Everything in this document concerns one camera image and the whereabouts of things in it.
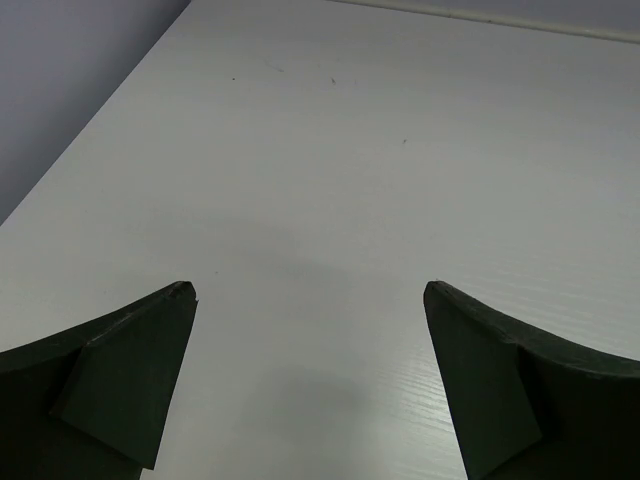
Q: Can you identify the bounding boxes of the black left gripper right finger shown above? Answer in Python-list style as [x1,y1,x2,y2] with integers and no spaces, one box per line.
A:
[424,281,639,479]

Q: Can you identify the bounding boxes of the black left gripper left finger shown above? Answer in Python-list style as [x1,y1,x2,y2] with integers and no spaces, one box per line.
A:
[1,281,198,479]

